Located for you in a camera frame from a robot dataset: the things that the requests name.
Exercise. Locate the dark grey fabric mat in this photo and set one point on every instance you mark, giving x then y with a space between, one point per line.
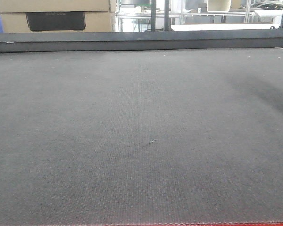
148 137

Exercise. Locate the cardboard box with black print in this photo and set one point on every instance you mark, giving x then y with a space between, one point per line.
57 22

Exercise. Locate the beige background monitor box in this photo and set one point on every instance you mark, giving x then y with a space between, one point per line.
218 5

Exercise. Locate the white background workbench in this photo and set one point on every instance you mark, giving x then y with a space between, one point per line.
197 21

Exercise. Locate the upper cardboard box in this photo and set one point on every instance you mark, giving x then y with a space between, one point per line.
22 6

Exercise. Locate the black vertical post right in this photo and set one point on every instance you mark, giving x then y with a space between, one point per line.
166 15

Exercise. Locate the black vertical post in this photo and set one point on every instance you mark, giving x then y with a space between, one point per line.
153 15
166 15

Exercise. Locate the black vertical post left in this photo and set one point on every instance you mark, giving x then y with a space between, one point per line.
153 15

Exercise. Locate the dark grey table rail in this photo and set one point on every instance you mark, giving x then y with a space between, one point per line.
140 41

